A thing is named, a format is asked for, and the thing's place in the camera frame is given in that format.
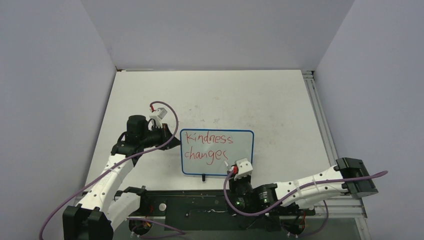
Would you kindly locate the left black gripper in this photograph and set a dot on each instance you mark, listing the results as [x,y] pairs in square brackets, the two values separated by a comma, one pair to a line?
[165,133]

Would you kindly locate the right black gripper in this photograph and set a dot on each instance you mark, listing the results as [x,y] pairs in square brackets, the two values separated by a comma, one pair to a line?
[233,182]

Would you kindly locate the blue framed whiteboard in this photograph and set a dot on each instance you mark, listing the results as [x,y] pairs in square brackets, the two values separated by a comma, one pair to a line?
[203,151]

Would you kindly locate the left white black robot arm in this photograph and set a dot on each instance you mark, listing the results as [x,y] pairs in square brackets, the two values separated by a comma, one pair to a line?
[96,216]

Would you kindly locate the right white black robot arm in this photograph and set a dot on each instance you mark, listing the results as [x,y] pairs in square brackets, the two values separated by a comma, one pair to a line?
[348,177]

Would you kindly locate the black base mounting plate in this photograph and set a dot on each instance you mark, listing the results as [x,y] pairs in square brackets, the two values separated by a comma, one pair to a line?
[207,210]

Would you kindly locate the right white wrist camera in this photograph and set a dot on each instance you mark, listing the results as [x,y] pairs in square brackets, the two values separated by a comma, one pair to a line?
[244,168]

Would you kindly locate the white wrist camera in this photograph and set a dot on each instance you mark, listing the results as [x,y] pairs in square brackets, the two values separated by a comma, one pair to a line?
[157,116]
[244,168]

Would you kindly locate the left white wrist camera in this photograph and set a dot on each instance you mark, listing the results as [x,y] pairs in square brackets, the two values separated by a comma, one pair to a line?
[157,116]

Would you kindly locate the aluminium frame rail right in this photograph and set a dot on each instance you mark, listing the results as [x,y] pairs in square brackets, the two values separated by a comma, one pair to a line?
[329,145]

